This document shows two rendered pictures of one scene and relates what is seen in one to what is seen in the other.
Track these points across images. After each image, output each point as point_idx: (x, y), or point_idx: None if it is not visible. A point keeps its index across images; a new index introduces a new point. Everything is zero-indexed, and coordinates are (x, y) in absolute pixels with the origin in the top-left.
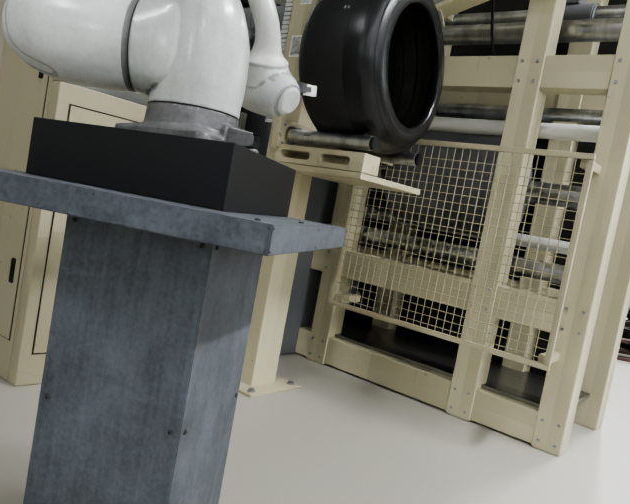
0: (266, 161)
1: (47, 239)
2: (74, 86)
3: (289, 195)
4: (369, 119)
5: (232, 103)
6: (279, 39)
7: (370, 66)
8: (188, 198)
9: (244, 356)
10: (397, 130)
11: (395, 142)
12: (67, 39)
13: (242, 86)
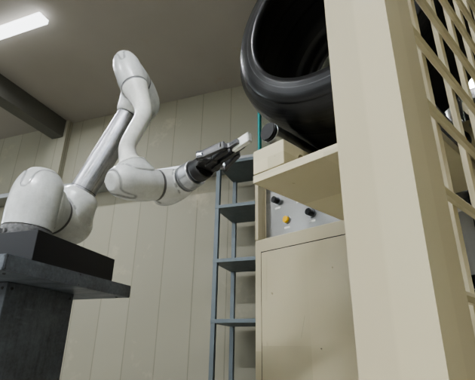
0: None
1: (261, 353)
2: (262, 240)
3: (29, 248)
4: (268, 113)
5: (4, 217)
6: (121, 150)
7: (242, 75)
8: None
9: None
10: (303, 87)
11: (317, 99)
12: None
13: (10, 206)
